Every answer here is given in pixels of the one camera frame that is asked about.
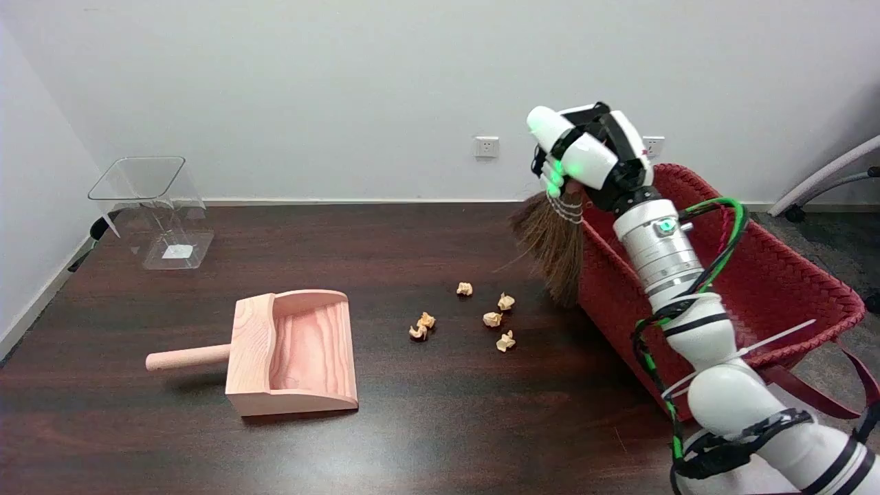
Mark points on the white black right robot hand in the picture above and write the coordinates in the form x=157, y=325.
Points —
x=591, y=161

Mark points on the brown bristle hand broom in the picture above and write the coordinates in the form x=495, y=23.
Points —
x=557, y=247

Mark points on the tan paper ball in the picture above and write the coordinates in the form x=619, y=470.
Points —
x=492, y=319
x=506, y=301
x=506, y=341
x=427, y=320
x=465, y=289
x=418, y=333

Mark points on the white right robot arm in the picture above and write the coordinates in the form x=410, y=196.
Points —
x=663, y=254

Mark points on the wooden dustpan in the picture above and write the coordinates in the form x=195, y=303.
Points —
x=309, y=350

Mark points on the red woven basket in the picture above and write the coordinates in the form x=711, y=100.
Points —
x=770, y=289

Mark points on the white office chair base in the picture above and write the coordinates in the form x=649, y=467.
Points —
x=825, y=176

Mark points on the white paper label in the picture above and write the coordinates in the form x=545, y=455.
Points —
x=177, y=251

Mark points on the clear acrylic container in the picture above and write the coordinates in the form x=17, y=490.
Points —
x=168, y=220

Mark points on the white wall socket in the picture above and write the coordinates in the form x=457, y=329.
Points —
x=654, y=145
x=486, y=146

